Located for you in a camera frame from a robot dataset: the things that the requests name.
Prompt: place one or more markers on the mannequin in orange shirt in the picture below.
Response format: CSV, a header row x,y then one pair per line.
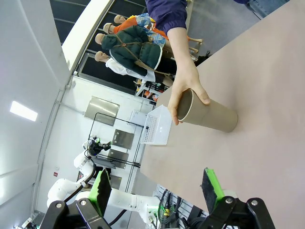
x,y
124,26

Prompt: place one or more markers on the mannequin in dark green jacket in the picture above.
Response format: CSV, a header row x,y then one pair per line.
x,y
133,50

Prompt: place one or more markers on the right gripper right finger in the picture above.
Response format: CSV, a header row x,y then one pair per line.
x,y
210,186

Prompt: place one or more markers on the white translucent perforated basket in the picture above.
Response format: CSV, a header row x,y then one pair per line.
x,y
162,124

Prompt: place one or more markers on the person's bare forearm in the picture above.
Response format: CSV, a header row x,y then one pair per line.
x,y
181,47

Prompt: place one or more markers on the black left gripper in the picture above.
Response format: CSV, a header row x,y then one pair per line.
x,y
94,148

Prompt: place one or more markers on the person's bare hand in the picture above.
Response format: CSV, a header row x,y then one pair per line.
x,y
184,78

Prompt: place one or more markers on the blue jeans leg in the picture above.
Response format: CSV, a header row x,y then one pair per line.
x,y
267,7

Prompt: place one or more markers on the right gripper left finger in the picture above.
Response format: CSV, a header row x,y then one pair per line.
x,y
101,188

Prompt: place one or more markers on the grey metal wall panel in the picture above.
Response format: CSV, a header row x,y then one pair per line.
x,y
102,109
118,156
122,139

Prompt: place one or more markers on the mannequin in white shirt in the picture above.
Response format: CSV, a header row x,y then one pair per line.
x,y
119,68

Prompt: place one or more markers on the rectangular ceiling light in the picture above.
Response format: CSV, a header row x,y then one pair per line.
x,y
23,111

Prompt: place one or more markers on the black metal frame stand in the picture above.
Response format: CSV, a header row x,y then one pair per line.
x,y
95,124

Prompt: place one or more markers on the purple jacket of person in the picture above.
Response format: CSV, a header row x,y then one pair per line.
x,y
166,14

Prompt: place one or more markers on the white shelf with small items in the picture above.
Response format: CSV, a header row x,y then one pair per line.
x,y
150,89

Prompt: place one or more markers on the mannequin in blue patterned shirt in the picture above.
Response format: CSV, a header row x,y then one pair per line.
x,y
145,20

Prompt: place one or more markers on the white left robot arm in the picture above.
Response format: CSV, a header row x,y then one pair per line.
x,y
124,198

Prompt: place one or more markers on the tall beige plastic cup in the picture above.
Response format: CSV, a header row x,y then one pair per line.
x,y
214,114

